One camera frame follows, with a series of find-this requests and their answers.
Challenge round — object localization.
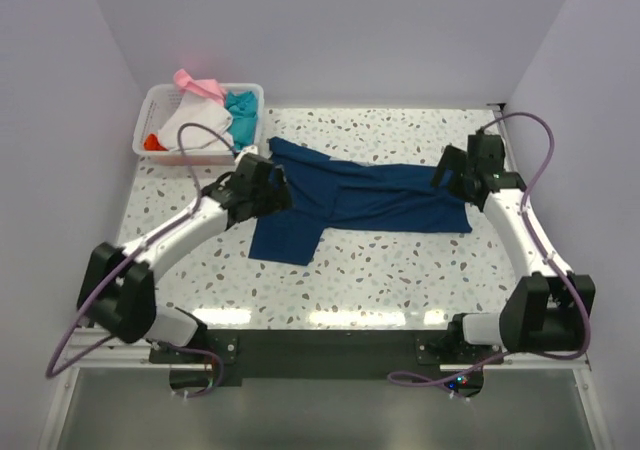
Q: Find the blue mickey t-shirt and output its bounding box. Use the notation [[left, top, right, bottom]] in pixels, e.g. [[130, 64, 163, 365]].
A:
[[249, 137, 472, 266]]

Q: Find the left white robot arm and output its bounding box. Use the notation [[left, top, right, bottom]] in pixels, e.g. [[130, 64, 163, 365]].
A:
[[77, 153, 292, 350]]

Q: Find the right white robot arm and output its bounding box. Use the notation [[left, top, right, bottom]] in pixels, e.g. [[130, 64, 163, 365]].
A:
[[431, 130, 595, 359]]

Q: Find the teal t-shirt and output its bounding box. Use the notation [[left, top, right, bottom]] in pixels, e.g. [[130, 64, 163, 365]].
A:
[[225, 91, 258, 151]]

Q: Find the white t-shirt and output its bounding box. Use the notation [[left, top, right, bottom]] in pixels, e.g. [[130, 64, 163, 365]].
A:
[[157, 93, 234, 152]]

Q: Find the pink t-shirt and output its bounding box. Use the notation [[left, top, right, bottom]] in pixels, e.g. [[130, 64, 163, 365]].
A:
[[173, 69, 227, 105]]

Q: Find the orange t-shirt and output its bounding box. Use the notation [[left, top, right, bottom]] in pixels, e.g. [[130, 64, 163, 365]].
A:
[[143, 133, 167, 152]]

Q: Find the white plastic laundry basket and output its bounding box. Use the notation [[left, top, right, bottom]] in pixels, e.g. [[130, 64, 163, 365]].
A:
[[132, 83, 264, 166]]

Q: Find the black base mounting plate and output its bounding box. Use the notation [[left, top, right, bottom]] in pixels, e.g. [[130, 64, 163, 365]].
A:
[[149, 325, 491, 390]]

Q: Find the aluminium frame rail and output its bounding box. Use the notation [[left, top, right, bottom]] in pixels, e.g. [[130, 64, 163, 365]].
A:
[[482, 104, 527, 193]]

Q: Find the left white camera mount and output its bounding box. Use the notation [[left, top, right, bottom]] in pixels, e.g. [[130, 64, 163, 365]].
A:
[[235, 144, 260, 161]]

